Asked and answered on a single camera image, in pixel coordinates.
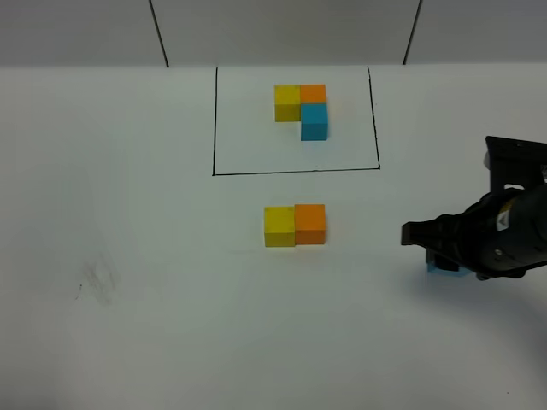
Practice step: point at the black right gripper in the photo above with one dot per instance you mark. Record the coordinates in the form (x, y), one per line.
(503, 235)

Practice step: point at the blue template block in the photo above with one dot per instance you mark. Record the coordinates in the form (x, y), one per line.
(314, 122)

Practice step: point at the orange template block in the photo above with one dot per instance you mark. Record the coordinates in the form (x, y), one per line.
(313, 94)

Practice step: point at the yellow template block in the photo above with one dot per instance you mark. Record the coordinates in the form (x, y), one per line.
(287, 103)

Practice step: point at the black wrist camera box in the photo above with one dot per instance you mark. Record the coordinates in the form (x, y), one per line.
(515, 162)

